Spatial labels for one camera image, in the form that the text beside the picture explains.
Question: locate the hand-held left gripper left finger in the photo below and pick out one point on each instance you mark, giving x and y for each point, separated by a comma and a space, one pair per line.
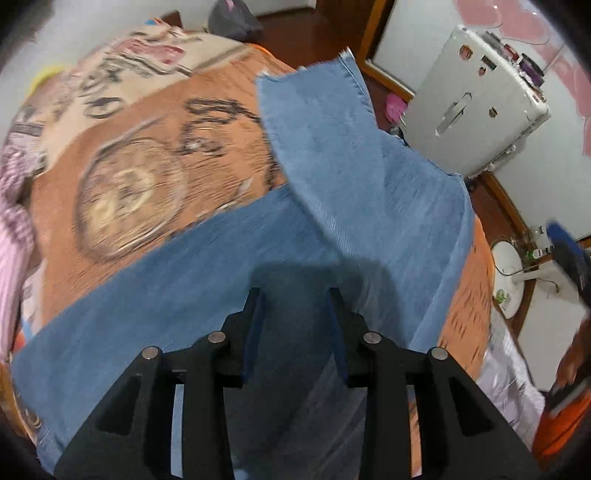
253, 337

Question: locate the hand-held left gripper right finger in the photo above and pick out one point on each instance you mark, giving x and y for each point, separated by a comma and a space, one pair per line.
336, 337

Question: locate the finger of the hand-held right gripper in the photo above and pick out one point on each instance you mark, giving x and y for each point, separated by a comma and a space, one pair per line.
570, 258

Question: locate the blue denim pants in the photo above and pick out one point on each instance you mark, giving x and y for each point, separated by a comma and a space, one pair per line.
369, 194

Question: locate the person's right hand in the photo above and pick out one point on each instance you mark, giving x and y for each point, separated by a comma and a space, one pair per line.
572, 360

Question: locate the person's orange clothing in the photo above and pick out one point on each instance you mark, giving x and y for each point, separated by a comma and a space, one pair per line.
563, 438

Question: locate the light printed bed sheet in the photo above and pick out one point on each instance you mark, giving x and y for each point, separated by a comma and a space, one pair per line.
508, 387

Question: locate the white refrigerator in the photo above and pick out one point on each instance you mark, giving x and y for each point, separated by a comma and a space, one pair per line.
475, 106

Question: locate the small dark containers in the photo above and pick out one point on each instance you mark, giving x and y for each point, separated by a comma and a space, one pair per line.
521, 60

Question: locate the orange and beige printed blanket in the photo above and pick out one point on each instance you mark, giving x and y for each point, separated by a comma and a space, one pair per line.
152, 138

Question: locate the pink slippers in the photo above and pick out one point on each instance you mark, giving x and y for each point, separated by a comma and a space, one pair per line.
396, 107

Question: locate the pink striped cloth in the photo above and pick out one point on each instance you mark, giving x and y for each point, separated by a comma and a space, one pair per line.
14, 258

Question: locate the grey backpack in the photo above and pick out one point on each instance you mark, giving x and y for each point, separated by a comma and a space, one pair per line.
231, 21

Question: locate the yellow plush object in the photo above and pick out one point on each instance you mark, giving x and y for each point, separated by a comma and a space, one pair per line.
46, 76

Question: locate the wooden door frame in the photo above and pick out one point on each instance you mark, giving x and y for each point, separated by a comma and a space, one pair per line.
376, 32

